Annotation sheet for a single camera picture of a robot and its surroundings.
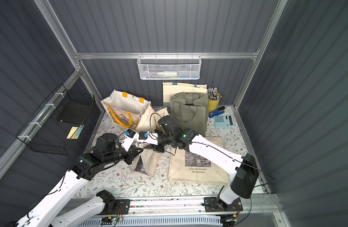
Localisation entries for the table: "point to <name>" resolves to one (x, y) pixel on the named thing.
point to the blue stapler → (219, 111)
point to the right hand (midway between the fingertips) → (145, 144)
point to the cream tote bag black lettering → (171, 89)
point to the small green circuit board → (108, 220)
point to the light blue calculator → (223, 120)
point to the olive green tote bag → (190, 110)
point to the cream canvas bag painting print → (186, 167)
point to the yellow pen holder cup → (213, 104)
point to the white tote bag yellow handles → (125, 109)
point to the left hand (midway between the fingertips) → (141, 150)
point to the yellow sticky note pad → (73, 133)
